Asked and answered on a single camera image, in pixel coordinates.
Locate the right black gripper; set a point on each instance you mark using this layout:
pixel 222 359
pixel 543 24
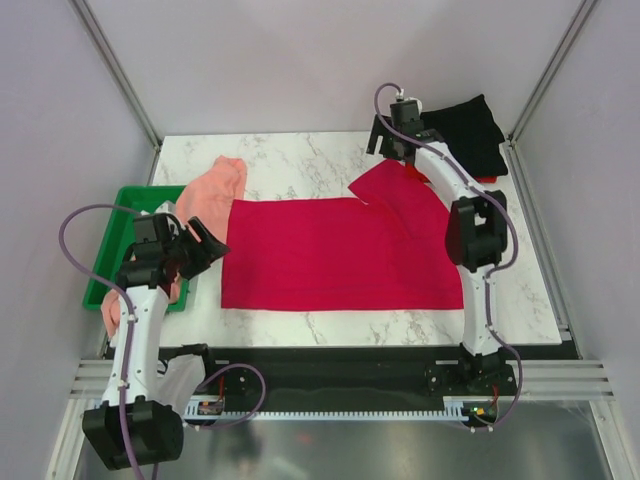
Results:
pixel 380 130

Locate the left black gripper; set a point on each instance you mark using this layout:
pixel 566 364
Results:
pixel 206 251

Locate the salmon pink t shirt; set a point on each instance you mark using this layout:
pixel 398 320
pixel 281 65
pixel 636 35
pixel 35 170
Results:
pixel 209 198

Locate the magenta polo shirt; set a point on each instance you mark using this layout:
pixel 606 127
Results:
pixel 382 248

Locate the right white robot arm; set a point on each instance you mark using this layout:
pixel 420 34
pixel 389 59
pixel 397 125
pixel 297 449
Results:
pixel 478 233

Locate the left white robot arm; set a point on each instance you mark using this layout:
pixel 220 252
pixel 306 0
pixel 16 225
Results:
pixel 139 420

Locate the folded red t shirt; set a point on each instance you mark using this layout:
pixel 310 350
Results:
pixel 413 172

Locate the green plastic tray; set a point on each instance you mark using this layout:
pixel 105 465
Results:
pixel 119 234

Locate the folded black t shirt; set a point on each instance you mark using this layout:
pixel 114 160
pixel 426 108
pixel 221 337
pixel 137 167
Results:
pixel 472 136

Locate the right aluminium frame post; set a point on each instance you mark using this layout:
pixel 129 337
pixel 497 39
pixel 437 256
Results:
pixel 562 50

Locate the aluminium frame post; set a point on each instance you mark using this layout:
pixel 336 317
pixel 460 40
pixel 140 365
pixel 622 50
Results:
pixel 108 56
pixel 562 50

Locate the left aluminium frame post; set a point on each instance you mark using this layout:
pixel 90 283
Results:
pixel 108 56

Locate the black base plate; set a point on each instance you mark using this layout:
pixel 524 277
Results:
pixel 336 379

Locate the white slotted cable duct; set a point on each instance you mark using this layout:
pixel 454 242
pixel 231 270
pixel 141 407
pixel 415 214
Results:
pixel 196 411

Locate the front aluminium rail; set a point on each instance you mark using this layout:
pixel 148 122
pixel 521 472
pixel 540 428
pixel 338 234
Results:
pixel 543 380

